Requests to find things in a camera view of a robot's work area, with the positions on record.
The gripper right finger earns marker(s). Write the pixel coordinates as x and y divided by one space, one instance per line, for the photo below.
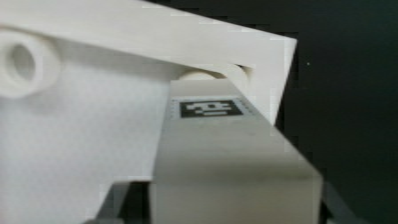
335 211

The white desk tabletop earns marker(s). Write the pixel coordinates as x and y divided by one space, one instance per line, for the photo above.
91 54

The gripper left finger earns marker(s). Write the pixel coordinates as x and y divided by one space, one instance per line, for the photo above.
125 206

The white desk leg tagged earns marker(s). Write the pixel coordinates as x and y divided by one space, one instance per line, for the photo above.
232 176

